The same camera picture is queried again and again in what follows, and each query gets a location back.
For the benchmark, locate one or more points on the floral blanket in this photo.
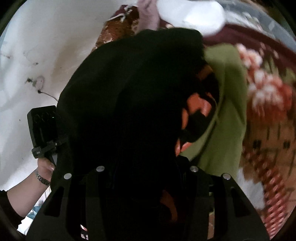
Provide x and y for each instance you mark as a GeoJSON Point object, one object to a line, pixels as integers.
{"type": "Point", "coordinates": [266, 139]}

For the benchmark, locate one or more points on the white pillow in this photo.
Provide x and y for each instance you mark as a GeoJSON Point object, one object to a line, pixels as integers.
{"type": "Point", "coordinates": [192, 14]}

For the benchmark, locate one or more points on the black hoodie with orange print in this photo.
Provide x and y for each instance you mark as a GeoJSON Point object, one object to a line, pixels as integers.
{"type": "Point", "coordinates": [138, 92]}

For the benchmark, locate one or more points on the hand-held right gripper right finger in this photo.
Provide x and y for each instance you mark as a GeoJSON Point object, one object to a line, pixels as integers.
{"type": "Point", "coordinates": [201, 185]}

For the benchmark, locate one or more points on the person's left forearm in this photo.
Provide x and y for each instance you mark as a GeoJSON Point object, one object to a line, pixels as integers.
{"type": "Point", "coordinates": [23, 197]}

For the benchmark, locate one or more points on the green folded cloth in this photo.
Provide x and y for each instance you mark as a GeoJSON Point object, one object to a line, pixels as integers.
{"type": "Point", "coordinates": [231, 104]}

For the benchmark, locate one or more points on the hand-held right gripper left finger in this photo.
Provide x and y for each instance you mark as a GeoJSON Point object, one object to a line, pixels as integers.
{"type": "Point", "coordinates": [92, 185]}

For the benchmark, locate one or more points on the person's left hand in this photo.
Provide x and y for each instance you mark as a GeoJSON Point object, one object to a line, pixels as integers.
{"type": "Point", "coordinates": [45, 168]}

